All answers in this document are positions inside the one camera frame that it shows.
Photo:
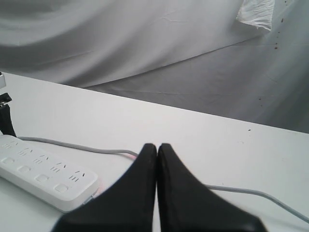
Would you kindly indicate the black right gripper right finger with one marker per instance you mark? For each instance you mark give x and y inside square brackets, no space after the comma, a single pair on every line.
[186,205]

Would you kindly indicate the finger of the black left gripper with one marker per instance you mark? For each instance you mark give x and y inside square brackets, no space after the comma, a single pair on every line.
[6,126]

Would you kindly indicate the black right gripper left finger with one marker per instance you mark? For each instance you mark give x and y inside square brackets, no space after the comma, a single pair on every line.
[126,206]

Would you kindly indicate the white power strip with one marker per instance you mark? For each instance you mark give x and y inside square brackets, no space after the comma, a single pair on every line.
[60,183]

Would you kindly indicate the grey backdrop cloth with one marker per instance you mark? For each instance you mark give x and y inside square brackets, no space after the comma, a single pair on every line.
[242,59]

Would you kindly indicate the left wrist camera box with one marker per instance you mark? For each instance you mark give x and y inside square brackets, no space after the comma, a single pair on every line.
[2,80]

